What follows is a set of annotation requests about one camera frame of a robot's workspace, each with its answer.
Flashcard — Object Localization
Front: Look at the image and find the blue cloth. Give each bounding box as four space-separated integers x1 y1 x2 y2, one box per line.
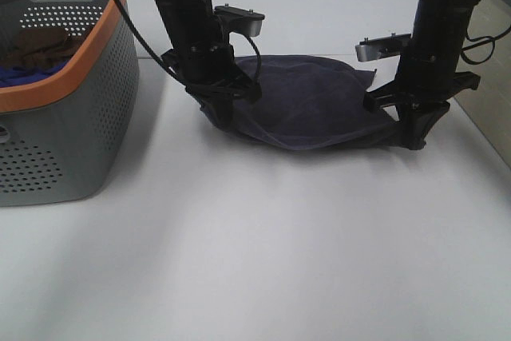
1 60 69 88

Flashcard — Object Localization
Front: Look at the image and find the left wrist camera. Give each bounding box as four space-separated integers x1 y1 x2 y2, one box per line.
214 5 265 38

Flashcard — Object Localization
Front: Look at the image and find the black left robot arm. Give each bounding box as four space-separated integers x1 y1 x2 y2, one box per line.
1 0 265 130

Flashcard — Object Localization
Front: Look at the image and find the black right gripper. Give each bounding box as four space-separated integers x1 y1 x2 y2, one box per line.
364 46 480 149

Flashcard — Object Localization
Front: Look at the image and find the grey orange-rimmed laundry basket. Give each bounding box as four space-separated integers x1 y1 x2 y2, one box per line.
1 0 139 207

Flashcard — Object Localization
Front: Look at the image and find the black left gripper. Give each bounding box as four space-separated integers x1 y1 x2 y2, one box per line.
161 35 262 132

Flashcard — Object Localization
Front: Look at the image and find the brown cloth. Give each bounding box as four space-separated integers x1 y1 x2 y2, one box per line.
1 26 85 69

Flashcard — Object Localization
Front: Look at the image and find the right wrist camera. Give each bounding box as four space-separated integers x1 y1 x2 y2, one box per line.
355 34 411 62

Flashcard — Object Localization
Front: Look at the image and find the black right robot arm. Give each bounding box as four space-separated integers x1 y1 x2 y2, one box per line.
355 0 481 150

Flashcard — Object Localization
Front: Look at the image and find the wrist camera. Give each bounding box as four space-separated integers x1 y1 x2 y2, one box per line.
214 5 265 38
355 34 411 62

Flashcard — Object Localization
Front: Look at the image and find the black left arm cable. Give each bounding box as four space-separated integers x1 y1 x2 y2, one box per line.
79 0 263 97

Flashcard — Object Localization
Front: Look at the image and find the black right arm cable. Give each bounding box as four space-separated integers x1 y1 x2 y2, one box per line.
458 17 511 66

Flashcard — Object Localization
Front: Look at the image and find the dark grey towel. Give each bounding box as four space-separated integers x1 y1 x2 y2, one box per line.
200 55 398 151

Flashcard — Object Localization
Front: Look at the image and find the beige grey-rimmed bin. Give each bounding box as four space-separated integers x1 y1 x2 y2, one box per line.
456 0 510 164

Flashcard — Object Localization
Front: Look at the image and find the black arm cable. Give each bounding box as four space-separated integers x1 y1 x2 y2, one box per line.
79 0 263 97
458 17 511 66

